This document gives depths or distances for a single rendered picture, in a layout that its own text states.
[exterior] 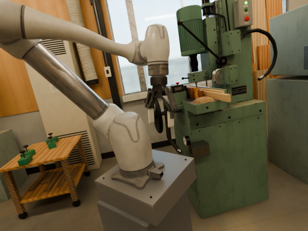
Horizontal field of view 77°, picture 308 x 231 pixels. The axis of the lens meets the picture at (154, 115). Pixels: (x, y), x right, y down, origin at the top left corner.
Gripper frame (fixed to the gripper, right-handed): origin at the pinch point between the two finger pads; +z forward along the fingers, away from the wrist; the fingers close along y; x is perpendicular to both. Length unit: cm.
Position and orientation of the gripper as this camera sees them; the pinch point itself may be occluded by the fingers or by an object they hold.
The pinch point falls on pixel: (160, 122)
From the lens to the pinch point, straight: 86.4
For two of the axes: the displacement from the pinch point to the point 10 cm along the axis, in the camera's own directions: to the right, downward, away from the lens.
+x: 7.9, -1.2, 6.0
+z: 0.5, 9.9, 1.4
